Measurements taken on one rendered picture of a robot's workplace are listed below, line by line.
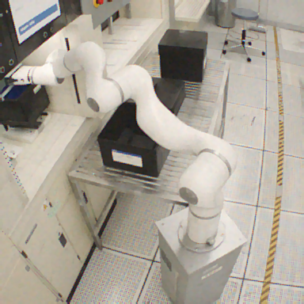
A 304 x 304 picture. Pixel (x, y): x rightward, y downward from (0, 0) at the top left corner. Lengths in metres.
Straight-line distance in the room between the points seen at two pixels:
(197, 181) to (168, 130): 0.18
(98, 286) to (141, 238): 0.46
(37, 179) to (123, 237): 0.94
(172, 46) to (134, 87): 0.98
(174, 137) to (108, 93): 0.23
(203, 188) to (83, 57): 0.55
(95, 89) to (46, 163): 0.61
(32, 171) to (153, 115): 0.71
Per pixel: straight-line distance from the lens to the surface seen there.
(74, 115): 1.69
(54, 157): 1.49
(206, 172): 0.91
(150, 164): 1.39
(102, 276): 2.05
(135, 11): 2.90
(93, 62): 1.01
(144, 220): 2.23
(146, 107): 0.97
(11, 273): 1.38
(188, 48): 1.95
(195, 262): 1.21
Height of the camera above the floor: 1.86
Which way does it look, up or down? 44 degrees down
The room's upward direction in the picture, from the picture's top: 4 degrees counter-clockwise
